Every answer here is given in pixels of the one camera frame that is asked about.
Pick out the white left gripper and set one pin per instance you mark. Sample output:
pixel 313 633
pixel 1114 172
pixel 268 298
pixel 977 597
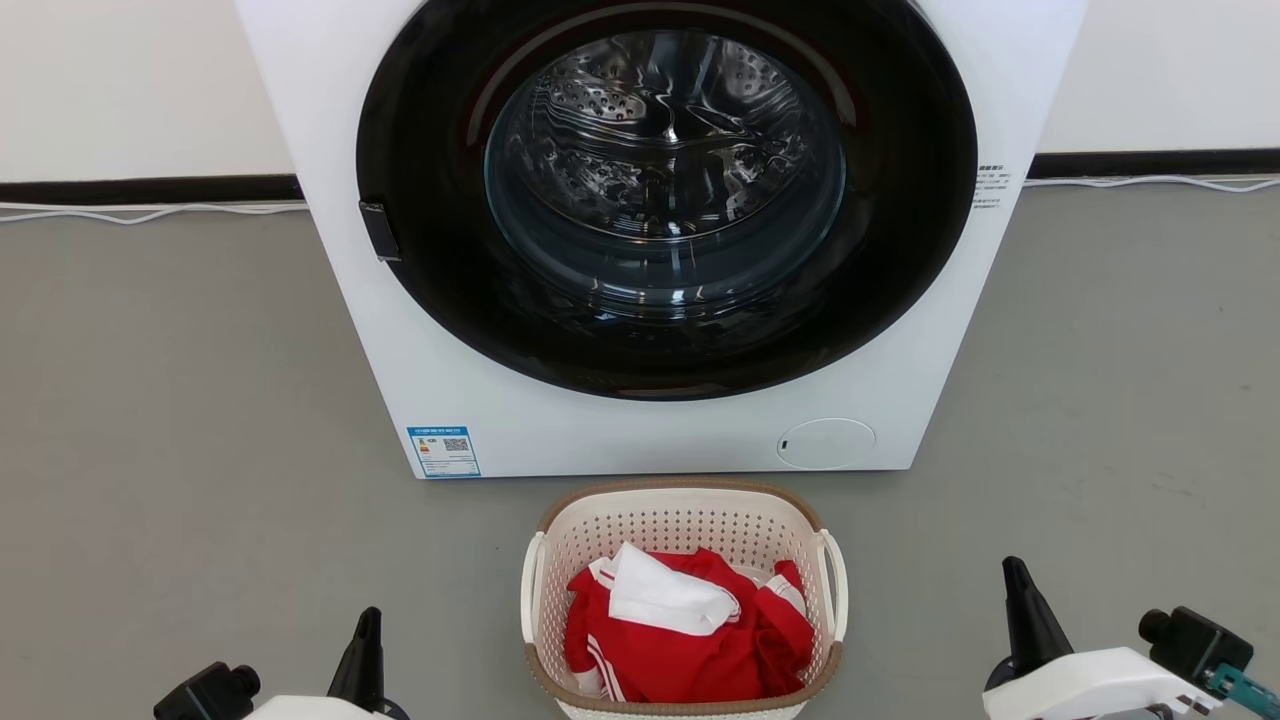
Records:
pixel 320 710

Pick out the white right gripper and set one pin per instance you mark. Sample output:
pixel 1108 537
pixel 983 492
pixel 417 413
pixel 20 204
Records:
pixel 1100 685

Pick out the white perforated laundry basket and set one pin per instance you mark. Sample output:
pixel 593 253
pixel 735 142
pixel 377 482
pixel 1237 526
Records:
pixel 680 520

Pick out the black left wrist block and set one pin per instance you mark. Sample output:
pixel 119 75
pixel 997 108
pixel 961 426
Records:
pixel 205 692

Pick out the black wrist block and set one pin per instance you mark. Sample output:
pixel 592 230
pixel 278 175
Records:
pixel 205 692
pixel 1195 645

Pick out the black right wrist block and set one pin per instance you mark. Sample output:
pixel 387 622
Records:
pixel 1195 645

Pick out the teal connector strip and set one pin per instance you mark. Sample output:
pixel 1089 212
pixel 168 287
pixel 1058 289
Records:
pixel 1245 687

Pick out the blue energy label sticker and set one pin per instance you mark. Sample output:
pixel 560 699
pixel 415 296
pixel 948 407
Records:
pixel 444 452

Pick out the round white filter cover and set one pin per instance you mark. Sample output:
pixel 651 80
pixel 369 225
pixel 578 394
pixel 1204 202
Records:
pixel 825 444

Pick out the white front-load washing machine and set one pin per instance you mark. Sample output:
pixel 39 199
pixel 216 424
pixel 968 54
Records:
pixel 520 420

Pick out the red garment white stripes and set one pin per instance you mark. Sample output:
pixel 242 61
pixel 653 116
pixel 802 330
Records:
pixel 690 665

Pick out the black round washer door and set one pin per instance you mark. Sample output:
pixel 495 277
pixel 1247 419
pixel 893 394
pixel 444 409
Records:
pixel 425 270

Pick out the small printed text sticker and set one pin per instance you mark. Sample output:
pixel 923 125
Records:
pixel 992 188

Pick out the black baseboard strip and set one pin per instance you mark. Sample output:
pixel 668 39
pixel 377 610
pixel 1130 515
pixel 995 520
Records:
pixel 150 190
pixel 1160 164

